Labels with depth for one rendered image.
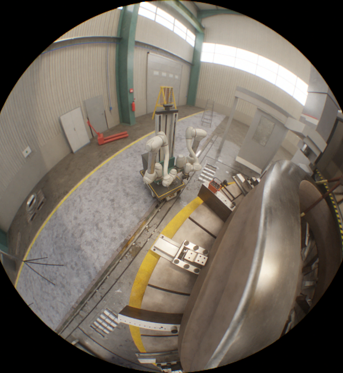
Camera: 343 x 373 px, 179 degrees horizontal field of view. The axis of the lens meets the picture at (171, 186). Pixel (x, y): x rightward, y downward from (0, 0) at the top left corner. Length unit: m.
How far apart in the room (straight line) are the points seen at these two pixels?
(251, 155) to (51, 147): 8.52
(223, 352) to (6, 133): 6.95
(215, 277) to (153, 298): 1.03
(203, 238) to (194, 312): 1.22
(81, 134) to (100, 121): 1.48
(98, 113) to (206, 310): 7.34
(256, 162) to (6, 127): 10.11
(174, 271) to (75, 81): 7.23
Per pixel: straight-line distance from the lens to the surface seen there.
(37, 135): 6.11
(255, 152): 4.65
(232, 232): 1.40
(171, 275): 1.81
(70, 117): 5.65
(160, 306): 1.96
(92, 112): 6.54
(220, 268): 1.25
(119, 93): 7.29
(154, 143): 1.20
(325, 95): 4.11
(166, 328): 1.73
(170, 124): 1.74
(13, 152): 6.38
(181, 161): 1.94
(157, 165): 1.71
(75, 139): 5.81
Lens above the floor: 2.10
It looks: 51 degrees down
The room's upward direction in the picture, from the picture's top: 6 degrees clockwise
